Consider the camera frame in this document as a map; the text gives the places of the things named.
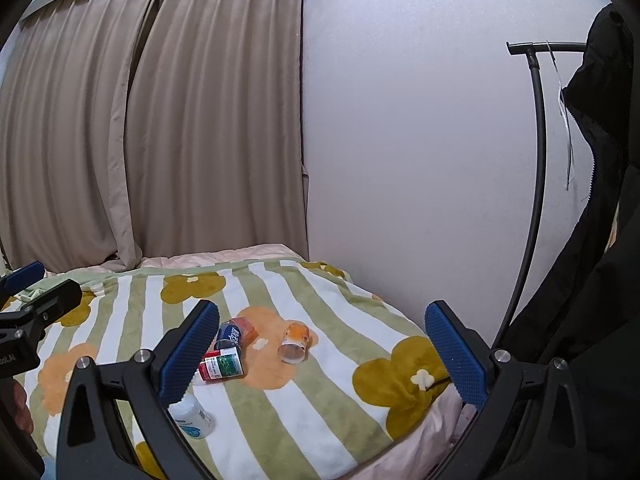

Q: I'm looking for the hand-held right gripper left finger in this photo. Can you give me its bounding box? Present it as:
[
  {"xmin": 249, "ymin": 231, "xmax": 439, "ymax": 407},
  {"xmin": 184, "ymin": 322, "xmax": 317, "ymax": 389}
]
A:
[{"xmin": 54, "ymin": 300, "xmax": 221, "ymax": 480}]

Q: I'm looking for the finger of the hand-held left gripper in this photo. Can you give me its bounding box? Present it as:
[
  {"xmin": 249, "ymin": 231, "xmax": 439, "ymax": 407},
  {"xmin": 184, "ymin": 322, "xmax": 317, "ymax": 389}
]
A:
[
  {"xmin": 0, "ymin": 261, "xmax": 46, "ymax": 302},
  {"xmin": 0, "ymin": 278, "xmax": 83, "ymax": 343}
]

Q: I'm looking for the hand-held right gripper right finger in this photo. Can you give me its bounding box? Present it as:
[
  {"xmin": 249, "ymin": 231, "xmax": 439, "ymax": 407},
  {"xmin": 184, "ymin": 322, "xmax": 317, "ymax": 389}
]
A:
[{"xmin": 424, "ymin": 300, "xmax": 592, "ymax": 480}]

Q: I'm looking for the person's left hand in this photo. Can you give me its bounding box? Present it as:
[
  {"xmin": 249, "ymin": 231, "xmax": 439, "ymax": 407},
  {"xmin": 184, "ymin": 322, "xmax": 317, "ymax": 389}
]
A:
[{"xmin": 9, "ymin": 379, "xmax": 35, "ymax": 435}]

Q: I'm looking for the red green labelled bottle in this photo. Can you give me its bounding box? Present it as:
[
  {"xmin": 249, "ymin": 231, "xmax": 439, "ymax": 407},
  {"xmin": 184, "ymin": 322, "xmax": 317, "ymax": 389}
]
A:
[{"xmin": 198, "ymin": 346, "xmax": 245, "ymax": 385}]

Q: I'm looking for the blue can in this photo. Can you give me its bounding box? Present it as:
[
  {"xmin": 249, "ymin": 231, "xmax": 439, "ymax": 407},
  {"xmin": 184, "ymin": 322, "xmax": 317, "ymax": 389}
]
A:
[{"xmin": 214, "ymin": 320, "xmax": 246, "ymax": 357}]

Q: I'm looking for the white plastic bottle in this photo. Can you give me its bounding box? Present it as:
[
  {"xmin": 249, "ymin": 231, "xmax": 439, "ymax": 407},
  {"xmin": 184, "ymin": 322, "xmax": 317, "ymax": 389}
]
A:
[{"xmin": 167, "ymin": 392, "xmax": 216, "ymax": 440}]

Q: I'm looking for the pink bed sheet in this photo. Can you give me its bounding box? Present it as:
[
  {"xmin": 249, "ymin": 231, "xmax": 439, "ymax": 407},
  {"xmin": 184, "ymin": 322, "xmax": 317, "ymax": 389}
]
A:
[{"xmin": 139, "ymin": 243, "xmax": 482, "ymax": 480}]

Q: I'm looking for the striped floral blanket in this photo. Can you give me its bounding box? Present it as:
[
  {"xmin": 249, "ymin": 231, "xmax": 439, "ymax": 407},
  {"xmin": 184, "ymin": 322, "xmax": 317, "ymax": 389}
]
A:
[{"xmin": 0, "ymin": 258, "xmax": 454, "ymax": 480}]

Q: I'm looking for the beige curtain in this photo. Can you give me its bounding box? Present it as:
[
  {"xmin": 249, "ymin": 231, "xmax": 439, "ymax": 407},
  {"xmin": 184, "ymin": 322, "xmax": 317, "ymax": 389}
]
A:
[
  {"xmin": 116, "ymin": 0, "xmax": 309, "ymax": 270},
  {"xmin": 0, "ymin": 0, "xmax": 167, "ymax": 275}
]

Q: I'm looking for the black jacket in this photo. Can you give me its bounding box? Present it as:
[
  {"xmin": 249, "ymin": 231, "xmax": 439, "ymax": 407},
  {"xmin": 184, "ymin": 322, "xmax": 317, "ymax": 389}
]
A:
[{"xmin": 500, "ymin": 2, "xmax": 640, "ymax": 480}]

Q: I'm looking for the black coat rack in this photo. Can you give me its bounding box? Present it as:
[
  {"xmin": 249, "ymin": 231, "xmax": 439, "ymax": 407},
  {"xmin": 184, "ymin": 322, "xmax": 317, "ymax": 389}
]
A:
[{"xmin": 492, "ymin": 40, "xmax": 601, "ymax": 350}]

